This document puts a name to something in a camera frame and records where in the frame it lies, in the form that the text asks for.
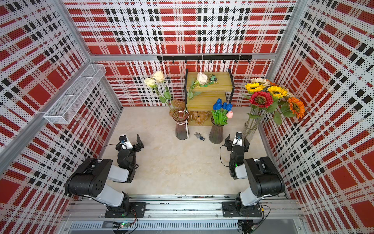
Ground dark pink ribbed vase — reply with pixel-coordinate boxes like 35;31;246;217
208;117;224;144

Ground pink tulip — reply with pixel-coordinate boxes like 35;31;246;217
226;111;233;119

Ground pink glass vase with ribbon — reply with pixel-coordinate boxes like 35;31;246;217
172;110;190;140

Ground red daisy flower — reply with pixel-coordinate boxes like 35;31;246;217
246;91;278;132

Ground pale green rose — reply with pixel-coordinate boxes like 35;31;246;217
144;78;177;117

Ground yellow daisy flower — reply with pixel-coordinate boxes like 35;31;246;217
267;85;288;99

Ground beige daisy flower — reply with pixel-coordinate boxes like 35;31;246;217
285;88;295;98
250;78;271;87

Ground orange daisy flower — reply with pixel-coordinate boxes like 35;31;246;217
273;97;306;125
268;81;278;86

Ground cream rose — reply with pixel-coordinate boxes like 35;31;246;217
152;70;175;110

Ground white rose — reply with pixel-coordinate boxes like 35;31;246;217
187;72;208;100

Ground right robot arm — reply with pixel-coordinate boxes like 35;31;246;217
224;132;285;208

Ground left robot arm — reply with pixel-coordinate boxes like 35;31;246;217
64;135;144;213

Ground clear glass vase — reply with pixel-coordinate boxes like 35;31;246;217
243;119;258;142

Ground small grey toy figure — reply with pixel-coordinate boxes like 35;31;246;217
194;132;205;141

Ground brown teddy bear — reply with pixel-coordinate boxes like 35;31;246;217
169;99;211;126

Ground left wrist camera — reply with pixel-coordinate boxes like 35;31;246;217
119;135;133;149

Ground wooden shelf black frame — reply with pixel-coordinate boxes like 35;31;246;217
184;69;235;126

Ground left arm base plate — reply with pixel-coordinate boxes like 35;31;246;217
104;202;147;218

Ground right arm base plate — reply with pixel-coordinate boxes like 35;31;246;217
222;202;263;218

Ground green toy with lanyard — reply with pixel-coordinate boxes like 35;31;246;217
204;75;218;87

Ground circuit board on rail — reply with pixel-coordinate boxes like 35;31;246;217
112;222;132;230

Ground white wire wall basket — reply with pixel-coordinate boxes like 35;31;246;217
44;63;106;124

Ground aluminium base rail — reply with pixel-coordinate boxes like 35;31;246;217
59;195;308;234

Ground black hook rail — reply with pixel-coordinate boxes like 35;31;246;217
157;55;253;63

